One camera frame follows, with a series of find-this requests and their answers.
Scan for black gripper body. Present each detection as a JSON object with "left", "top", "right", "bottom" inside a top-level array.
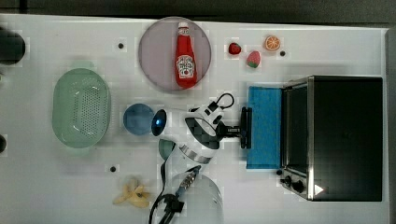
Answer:
[{"left": 216, "top": 122, "right": 241, "bottom": 139}]

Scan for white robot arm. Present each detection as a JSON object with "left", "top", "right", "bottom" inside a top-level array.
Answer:
[{"left": 148, "top": 102, "right": 224, "bottom": 224}]

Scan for black toaster oven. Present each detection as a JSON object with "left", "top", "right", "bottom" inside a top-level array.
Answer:
[{"left": 278, "top": 76, "right": 384, "bottom": 202}]

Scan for green cup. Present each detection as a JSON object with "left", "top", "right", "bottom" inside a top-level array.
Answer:
[{"left": 159, "top": 139, "right": 176, "bottom": 161}]

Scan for red ketchup bottle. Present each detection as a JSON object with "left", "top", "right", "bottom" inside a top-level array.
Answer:
[{"left": 175, "top": 21, "right": 197, "bottom": 89}]

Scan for pink green strawberry toy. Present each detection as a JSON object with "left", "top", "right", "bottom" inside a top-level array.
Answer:
[{"left": 247, "top": 51, "right": 261, "bottom": 68}]

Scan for red strawberry toy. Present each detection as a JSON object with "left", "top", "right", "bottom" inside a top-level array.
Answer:
[{"left": 228, "top": 42, "right": 242, "bottom": 55}]

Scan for blue cup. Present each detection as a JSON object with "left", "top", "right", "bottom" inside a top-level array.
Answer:
[{"left": 123, "top": 104, "right": 154, "bottom": 135}]

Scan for orange slice toy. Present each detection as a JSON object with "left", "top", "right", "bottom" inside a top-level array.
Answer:
[{"left": 264, "top": 35, "right": 280, "bottom": 51}]

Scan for grey round plate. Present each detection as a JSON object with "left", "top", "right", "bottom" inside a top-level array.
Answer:
[{"left": 138, "top": 17, "right": 211, "bottom": 91}]

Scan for green perforated colander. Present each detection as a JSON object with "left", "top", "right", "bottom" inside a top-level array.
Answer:
[{"left": 52, "top": 68, "right": 111, "bottom": 148}]

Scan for black cylinder at edge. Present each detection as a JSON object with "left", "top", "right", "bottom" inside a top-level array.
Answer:
[{"left": 0, "top": 135, "right": 7, "bottom": 153}]

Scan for black cylinder cup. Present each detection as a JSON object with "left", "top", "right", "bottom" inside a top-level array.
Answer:
[{"left": 0, "top": 28, "right": 26, "bottom": 65}]

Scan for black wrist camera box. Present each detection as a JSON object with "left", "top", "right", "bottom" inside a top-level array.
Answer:
[{"left": 205, "top": 102, "right": 222, "bottom": 116}]

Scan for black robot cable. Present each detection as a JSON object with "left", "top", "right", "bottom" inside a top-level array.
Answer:
[{"left": 148, "top": 92, "right": 235, "bottom": 224}]

